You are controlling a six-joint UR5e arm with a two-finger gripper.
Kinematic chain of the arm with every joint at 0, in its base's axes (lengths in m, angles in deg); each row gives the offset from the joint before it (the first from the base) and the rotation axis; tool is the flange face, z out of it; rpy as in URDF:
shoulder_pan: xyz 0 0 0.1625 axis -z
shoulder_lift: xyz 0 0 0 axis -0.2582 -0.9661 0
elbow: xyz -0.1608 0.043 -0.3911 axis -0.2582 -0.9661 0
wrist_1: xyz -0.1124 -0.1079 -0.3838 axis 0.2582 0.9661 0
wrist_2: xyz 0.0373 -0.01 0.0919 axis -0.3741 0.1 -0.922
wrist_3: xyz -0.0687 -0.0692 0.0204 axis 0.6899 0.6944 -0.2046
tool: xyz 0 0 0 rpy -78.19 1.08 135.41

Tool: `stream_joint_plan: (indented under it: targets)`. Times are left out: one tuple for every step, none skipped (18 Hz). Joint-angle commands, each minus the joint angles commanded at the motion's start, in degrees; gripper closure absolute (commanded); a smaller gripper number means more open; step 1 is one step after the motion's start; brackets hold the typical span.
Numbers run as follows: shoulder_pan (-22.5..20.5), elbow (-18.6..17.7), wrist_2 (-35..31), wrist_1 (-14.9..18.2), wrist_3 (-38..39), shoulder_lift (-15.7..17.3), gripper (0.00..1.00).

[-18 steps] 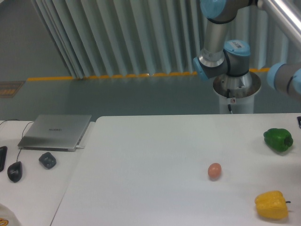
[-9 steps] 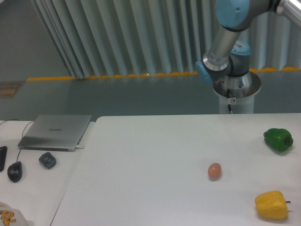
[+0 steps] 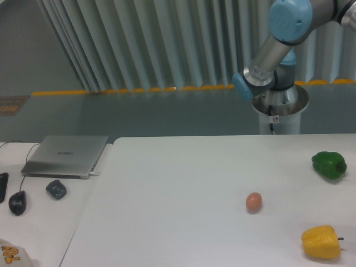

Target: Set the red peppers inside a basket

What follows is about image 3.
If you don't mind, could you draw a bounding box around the white cloth with orange print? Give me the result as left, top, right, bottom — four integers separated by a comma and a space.
0, 239, 38, 267

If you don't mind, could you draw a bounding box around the green bell pepper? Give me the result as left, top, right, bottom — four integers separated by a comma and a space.
311, 151, 347, 180

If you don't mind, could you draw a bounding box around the black computer mouse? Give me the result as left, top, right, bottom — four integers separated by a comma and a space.
8, 190, 27, 216

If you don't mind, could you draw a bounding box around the brown egg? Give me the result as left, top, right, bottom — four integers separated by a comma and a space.
245, 192, 263, 212

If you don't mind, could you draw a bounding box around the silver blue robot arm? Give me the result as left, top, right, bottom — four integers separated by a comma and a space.
233, 1, 355, 100

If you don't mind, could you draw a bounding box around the black flat device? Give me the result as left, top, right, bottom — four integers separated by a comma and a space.
0, 172, 9, 203

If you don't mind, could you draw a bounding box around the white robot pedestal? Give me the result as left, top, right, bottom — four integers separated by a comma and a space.
252, 85, 309, 135

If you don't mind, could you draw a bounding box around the black pedestal cable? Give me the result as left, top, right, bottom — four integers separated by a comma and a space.
268, 104, 276, 135

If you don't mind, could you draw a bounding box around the black mouse cable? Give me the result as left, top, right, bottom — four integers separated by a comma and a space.
0, 140, 42, 193

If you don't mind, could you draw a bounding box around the dark grey small case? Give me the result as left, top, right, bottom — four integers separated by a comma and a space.
46, 180, 67, 200

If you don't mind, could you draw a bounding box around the silver closed laptop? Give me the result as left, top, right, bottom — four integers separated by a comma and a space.
21, 135, 108, 179

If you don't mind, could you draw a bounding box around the folded white partition screen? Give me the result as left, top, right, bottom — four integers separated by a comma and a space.
36, 0, 356, 94

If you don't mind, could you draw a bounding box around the yellow bell pepper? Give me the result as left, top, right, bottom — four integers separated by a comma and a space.
301, 225, 342, 260

